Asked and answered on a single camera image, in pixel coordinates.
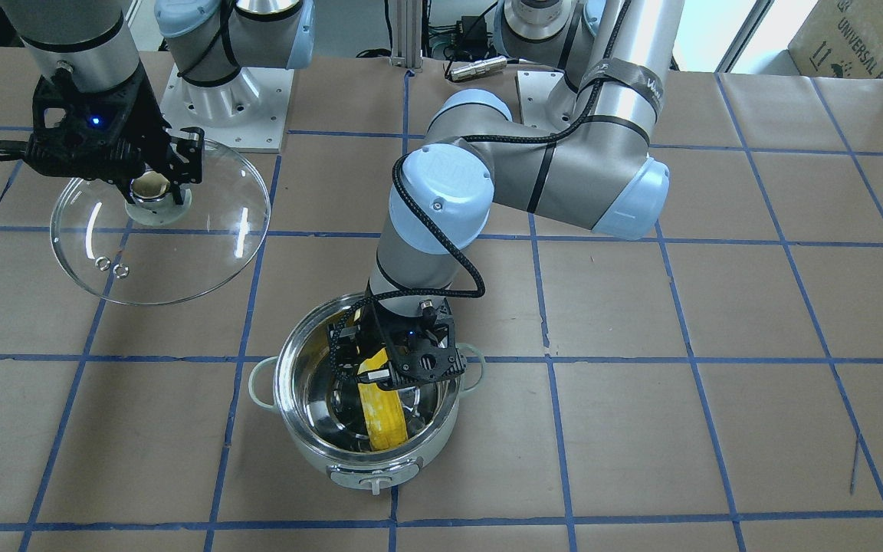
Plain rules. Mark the glass pot lid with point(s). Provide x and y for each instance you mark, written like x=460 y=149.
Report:
x=154 y=250

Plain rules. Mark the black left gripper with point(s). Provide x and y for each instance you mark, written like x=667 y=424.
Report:
x=351 y=345

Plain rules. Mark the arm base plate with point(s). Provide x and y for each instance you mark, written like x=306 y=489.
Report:
x=247 y=113
x=546 y=101

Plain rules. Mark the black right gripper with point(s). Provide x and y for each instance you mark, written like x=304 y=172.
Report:
x=137 y=132

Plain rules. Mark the aluminium frame post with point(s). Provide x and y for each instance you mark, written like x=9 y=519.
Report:
x=406 y=35

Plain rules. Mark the yellow corn cob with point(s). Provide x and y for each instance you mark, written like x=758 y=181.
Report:
x=383 y=416

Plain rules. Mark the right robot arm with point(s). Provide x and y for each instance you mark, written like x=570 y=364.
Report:
x=211 y=42

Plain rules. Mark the black power adapter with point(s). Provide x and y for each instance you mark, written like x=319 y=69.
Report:
x=471 y=32

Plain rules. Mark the pale green steel pot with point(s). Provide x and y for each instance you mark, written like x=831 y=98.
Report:
x=358 y=434

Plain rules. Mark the brown cardboard box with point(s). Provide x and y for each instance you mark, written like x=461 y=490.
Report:
x=841 y=39

